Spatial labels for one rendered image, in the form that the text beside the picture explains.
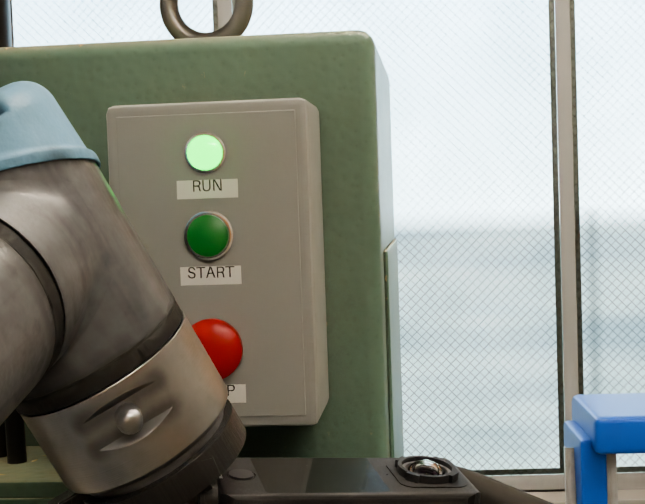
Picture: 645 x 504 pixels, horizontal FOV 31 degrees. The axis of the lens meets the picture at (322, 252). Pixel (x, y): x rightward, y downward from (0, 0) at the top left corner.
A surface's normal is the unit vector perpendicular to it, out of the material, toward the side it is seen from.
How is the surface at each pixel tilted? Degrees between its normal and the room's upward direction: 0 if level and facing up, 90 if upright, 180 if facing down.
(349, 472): 10
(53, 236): 62
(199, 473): 89
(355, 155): 90
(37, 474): 0
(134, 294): 79
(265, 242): 90
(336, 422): 90
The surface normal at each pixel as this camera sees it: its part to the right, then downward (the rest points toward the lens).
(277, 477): 0.08, -0.98
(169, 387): 0.64, -0.08
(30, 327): 0.95, -0.05
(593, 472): -0.04, 0.05
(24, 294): 0.87, -0.30
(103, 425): 0.26, 0.18
